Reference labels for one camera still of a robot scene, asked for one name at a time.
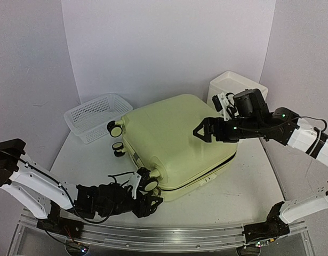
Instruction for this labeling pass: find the pale green hard-shell suitcase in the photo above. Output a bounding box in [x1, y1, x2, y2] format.
[107, 94, 238, 202]

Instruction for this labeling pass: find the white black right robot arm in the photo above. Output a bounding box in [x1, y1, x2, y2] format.
[193, 106, 328, 246]

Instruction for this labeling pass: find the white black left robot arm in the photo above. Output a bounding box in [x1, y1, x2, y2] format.
[0, 139, 163, 233]

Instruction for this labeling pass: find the white three-drawer storage cabinet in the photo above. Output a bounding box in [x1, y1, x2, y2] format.
[206, 71, 268, 108]

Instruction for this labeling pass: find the white perforated plastic basket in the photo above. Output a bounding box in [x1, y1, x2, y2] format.
[63, 93, 133, 144]

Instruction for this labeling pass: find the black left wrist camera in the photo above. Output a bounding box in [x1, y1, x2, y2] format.
[107, 172, 142, 200]

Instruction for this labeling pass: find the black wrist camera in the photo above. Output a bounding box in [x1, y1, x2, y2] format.
[107, 172, 142, 200]
[212, 89, 270, 121]

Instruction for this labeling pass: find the aluminium front mounting rail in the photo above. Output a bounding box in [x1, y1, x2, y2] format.
[8, 210, 315, 255]

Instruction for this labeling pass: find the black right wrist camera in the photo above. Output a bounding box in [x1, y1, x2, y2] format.
[212, 89, 270, 121]

